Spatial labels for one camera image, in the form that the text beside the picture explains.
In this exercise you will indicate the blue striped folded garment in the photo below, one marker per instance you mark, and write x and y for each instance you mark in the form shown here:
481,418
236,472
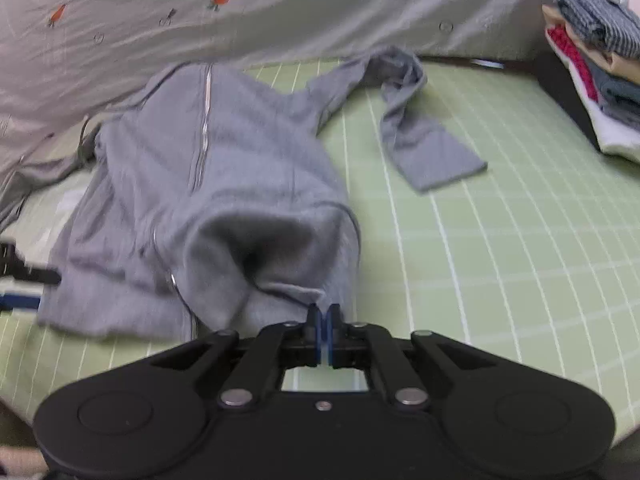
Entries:
600,15

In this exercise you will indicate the grey-blue folded garment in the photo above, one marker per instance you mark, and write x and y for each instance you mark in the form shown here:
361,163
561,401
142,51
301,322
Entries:
617,92

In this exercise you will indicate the white carrot print blanket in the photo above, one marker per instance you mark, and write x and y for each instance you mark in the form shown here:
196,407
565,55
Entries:
300,5

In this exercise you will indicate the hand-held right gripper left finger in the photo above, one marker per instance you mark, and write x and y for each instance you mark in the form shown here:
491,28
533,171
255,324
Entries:
313,332

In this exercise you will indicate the red folded garment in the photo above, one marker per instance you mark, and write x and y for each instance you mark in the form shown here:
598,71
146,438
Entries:
575,60

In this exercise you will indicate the stack of folded clothes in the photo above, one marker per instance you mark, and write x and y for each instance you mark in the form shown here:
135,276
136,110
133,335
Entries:
617,137

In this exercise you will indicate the beige folded garment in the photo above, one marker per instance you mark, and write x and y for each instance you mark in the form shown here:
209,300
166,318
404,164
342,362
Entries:
622,65

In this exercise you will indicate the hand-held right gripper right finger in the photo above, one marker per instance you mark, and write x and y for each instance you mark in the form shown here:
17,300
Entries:
331,332

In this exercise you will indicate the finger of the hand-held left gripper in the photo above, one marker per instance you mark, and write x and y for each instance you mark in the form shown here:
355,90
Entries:
31,273
20,303

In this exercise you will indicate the green grid mat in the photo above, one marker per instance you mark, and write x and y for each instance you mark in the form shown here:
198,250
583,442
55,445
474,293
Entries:
500,270

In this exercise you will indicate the grey zip hoodie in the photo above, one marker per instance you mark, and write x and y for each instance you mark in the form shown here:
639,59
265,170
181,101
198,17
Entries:
235,170

